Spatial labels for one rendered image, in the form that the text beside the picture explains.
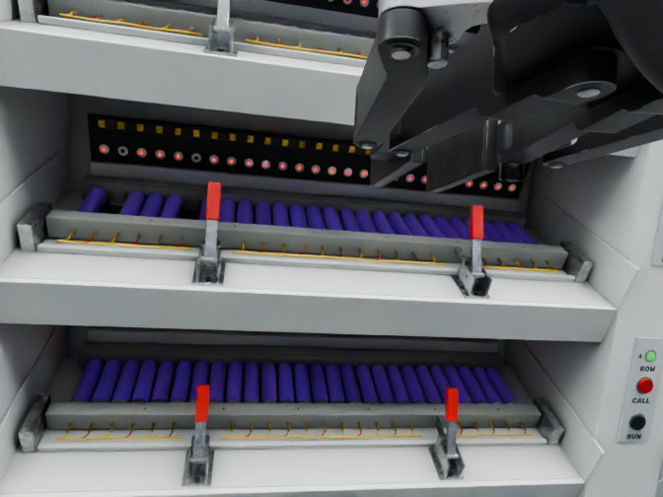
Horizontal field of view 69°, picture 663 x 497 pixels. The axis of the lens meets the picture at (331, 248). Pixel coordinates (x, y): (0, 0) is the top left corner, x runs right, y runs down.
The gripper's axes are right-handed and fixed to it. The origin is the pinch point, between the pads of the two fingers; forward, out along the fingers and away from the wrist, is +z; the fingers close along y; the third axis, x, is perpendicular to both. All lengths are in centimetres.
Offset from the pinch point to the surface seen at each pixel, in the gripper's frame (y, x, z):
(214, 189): -12.2, 0.5, 21.7
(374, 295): 3.6, -8.6, 21.0
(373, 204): 6.6, 2.3, 34.1
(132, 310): -18.6, -11.0, 21.9
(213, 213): -12.1, -1.8, 21.6
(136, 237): -19.7, -4.2, 26.7
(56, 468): -25.4, -27.0, 27.4
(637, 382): 34.2, -16.6, 21.9
